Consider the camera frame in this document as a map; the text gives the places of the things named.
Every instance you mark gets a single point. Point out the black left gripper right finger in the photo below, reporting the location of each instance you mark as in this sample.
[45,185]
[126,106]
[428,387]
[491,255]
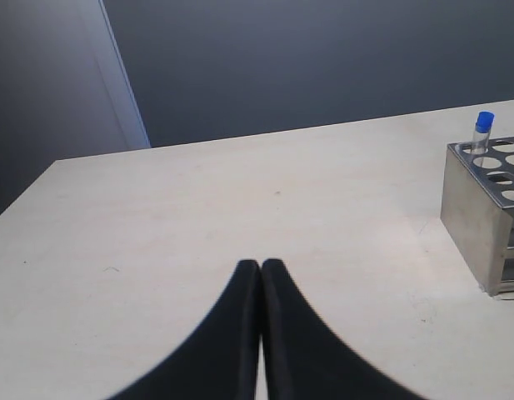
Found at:
[304,358]

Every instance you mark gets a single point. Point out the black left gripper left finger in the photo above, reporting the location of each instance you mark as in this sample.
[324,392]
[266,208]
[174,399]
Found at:
[219,360]

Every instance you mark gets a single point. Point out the blue capped test tube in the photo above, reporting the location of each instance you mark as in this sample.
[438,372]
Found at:
[480,137]

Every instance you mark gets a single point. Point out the stainless steel test tube rack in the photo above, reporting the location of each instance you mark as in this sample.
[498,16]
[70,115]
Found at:
[478,211]

